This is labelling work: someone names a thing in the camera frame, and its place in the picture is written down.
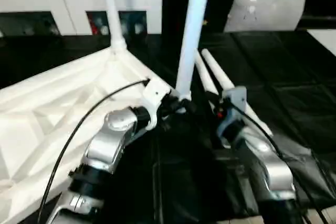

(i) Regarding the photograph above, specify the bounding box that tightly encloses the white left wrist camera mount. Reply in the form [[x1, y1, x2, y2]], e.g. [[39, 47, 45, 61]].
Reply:
[[142, 79, 172, 131]]

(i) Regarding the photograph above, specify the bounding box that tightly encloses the white plastic table top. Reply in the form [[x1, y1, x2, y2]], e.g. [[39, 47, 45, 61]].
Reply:
[[0, 46, 190, 224]]

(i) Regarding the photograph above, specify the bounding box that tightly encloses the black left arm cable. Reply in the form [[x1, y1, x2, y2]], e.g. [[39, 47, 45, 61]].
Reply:
[[38, 79, 151, 224]]

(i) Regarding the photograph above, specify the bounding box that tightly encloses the black work mat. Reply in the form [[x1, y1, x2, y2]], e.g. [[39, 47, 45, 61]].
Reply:
[[0, 30, 336, 224]]

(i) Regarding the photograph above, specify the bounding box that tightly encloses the white padded sheet with fitting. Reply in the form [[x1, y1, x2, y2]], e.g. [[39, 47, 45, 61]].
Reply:
[[224, 0, 307, 33]]

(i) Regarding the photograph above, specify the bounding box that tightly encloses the flat white sheet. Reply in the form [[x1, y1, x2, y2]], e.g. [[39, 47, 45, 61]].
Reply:
[[307, 28, 336, 57]]

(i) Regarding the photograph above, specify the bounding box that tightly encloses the white sideboard cabinet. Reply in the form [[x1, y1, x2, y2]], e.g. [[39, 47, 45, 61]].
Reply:
[[0, 0, 164, 37]]

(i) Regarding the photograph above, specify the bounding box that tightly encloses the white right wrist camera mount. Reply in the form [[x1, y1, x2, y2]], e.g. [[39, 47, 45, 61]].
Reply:
[[215, 86, 248, 136]]

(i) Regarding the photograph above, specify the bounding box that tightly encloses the white plastic table leg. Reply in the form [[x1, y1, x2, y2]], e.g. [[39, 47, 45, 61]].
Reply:
[[194, 50, 222, 107], [175, 0, 213, 102], [201, 48, 274, 136], [99, 0, 128, 55]]

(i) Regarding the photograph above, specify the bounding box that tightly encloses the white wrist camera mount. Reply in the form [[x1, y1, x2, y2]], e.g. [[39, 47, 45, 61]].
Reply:
[[142, 79, 172, 131], [215, 86, 248, 136]]

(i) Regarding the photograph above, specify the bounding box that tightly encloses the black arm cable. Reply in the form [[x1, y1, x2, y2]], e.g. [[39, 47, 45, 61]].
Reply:
[[230, 103, 336, 224], [38, 79, 151, 224]]

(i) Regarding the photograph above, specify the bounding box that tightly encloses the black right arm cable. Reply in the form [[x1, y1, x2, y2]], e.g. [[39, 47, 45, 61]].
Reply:
[[230, 103, 336, 224]]

